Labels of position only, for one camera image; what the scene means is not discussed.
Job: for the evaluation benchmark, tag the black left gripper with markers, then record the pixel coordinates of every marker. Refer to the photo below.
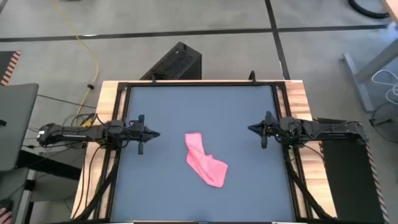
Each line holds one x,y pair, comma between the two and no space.
133,133

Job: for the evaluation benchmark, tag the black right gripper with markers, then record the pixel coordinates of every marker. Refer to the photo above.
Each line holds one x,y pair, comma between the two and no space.
273,130

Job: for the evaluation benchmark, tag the pink fluffy towel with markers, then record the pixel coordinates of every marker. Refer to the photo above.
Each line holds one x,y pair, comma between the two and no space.
205,168

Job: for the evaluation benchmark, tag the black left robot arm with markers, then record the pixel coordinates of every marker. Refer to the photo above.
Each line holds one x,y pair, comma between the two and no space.
77,134

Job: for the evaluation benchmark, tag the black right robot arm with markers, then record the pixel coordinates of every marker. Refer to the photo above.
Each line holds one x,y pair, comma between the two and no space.
326,130

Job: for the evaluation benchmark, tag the grey-blue table mat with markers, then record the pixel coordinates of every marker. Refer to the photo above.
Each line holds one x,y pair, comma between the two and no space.
202,105

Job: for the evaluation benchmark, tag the black perforated computer tower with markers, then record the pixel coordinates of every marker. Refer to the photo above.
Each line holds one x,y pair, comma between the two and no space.
177,62

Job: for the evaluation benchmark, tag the black mat orange-striped edge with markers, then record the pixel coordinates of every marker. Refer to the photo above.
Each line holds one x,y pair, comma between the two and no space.
4,62
348,174

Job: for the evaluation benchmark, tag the black metal desk bar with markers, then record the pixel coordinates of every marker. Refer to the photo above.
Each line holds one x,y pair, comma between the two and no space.
49,166

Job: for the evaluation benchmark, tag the grey metal desk leg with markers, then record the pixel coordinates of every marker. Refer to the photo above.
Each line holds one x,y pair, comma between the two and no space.
376,62

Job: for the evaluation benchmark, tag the person's hand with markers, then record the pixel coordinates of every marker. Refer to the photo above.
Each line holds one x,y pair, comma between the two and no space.
4,216

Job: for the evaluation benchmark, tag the wooden desk corner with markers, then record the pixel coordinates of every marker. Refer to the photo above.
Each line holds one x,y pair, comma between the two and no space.
393,7

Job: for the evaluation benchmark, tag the black frame clamp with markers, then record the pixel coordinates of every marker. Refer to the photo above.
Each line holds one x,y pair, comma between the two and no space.
252,77

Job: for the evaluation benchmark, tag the black metal table frame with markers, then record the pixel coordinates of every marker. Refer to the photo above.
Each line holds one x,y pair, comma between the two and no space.
202,84

